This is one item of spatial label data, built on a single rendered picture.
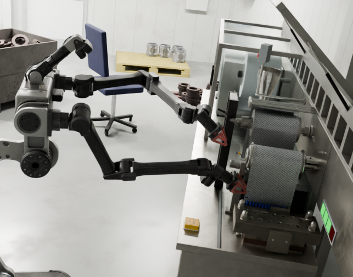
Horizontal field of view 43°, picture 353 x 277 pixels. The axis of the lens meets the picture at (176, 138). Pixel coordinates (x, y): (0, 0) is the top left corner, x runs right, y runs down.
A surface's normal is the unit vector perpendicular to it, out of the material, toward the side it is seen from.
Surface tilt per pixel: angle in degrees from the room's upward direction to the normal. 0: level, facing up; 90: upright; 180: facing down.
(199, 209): 0
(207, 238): 0
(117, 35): 90
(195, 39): 90
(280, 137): 92
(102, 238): 0
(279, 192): 90
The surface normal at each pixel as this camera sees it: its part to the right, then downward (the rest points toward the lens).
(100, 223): 0.12, -0.91
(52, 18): 0.18, 0.41
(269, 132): -0.11, 0.41
